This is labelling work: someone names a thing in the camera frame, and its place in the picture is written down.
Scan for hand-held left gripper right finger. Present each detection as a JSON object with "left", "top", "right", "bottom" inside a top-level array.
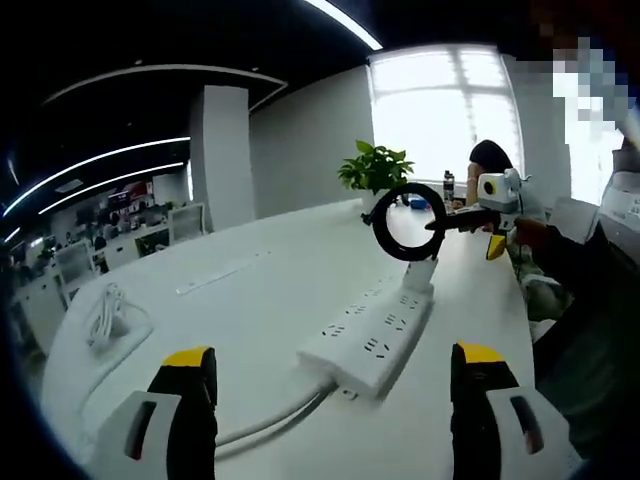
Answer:
[{"left": 449, "top": 342, "right": 585, "bottom": 480}]

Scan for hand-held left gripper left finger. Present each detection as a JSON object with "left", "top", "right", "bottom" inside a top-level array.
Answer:
[{"left": 88, "top": 345, "right": 220, "bottom": 480}]

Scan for white charger block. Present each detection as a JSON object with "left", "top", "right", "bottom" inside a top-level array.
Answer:
[{"left": 402, "top": 257, "right": 437, "bottom": 294}]

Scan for black charger cable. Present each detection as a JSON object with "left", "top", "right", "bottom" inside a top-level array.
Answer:
[{"left": 360, "top": 182, "right": 447, "bottom": 264}]

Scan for white power strip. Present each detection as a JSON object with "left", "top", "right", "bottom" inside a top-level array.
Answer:
[{"left": 297, "top": 273, "right": 435, "bottom": 401}]

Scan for white desk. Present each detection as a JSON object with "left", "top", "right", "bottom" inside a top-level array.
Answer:
[{"left": 39, "top": 197, "right": 536, "bottom": 480}]

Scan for long ceiling light strip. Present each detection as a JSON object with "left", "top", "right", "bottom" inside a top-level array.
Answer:
[
  {"left": 302, "top": 0, "right": 385, "bottom": 51},
  {"left": 2, "top": 135, "right": 192, "bottom": 217},
  {"left": 37, "top": 160, "right": 186, "bottom": 215}
]

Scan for person's right hand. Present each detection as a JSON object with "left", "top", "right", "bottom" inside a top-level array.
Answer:
[{"left": 514, "top": 217, "right": 554, "bottom": 250}]

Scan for grey white office chair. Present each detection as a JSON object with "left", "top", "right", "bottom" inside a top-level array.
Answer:
[{"left": 522, "top": 272, "right": 576, "bottom": 341}]

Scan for narrow bright window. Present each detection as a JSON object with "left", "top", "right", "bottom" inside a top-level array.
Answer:
[{"left": 569, "top": 124, "right": 621, "bottom": 206}]

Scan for large bright window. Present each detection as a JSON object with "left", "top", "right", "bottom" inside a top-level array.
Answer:
[{"left": 369, "top": 44, "right": 524, "bottom": 184}]

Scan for green potted plant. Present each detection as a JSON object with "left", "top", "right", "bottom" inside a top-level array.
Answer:
[{"left": 337, "top": 139, "right": 416, "bottom": 211}]

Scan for white chest-worn device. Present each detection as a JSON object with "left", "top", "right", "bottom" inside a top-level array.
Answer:
[{"left": 599, "top": 144, "right": 640, "bottom": 234}]

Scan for person's dark clothing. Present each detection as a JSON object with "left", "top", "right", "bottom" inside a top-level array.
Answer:
[{"left": 532, "top": 214, "right": 640, "bottom": 466}]

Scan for white office cabinets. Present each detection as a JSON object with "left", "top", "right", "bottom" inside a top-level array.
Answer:
[{"left": 102, "top": 227, "right": 174, "bottom": 269}]

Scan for white mesh office chair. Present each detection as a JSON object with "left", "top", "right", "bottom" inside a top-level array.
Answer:
[
  {"left": 52, "top": 238, "right": 99, "bottom": 296},
  {"left": 167, "top": 201, "right": 209, "bottom": 244}
]

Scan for white power strip cable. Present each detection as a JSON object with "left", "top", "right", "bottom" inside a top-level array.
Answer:
[{"left": 214, "top": 377, "right": 339, "bottom": 459}]

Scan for bundled white cable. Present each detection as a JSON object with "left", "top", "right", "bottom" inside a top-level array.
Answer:
[{"left": 87, "top": 283, "right": 126, "bottom": 346}]

